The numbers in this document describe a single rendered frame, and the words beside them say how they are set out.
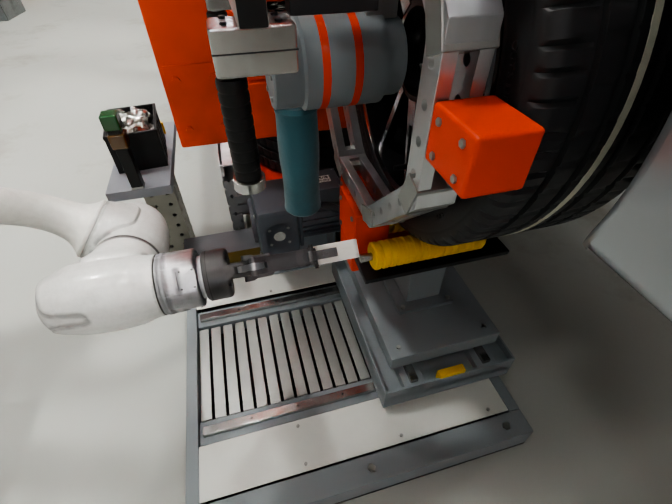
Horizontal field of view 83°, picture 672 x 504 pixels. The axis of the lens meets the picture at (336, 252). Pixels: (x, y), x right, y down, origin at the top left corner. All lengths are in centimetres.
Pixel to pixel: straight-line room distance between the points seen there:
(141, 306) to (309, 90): 39
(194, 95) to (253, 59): 68
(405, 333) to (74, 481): 89
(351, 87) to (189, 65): 56
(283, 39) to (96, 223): 41
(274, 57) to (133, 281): 33
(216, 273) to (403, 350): 57
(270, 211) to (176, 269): 56
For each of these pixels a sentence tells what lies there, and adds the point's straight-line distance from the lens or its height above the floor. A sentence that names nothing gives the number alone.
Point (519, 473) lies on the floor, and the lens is 118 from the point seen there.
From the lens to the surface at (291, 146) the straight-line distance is 82.
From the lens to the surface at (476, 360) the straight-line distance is 109.
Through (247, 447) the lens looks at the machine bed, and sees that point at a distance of 105.
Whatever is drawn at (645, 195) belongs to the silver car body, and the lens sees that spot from 47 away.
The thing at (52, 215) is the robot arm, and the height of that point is 69.
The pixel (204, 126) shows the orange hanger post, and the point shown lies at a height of 58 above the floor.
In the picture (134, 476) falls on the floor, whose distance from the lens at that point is 120.
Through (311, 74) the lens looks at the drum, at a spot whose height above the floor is 86.
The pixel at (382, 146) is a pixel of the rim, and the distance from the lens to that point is 89.
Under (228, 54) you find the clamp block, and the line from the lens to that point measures 46.
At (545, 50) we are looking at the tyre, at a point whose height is 94.
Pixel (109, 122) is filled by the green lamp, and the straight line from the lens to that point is 111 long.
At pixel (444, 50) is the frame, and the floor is 93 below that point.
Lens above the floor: 105
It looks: 43 degrees down
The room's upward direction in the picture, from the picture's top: straight up
